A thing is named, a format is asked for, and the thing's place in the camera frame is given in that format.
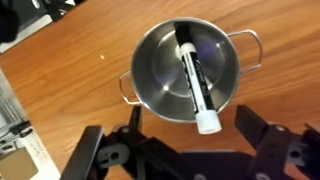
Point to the black white dry-erase marker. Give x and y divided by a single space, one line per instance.
206 116

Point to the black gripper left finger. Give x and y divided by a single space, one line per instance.
135 122

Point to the small silver pot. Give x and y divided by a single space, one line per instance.
157 75

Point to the wooden desk board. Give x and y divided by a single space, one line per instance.
66 75

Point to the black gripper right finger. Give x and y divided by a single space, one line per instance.
251 126

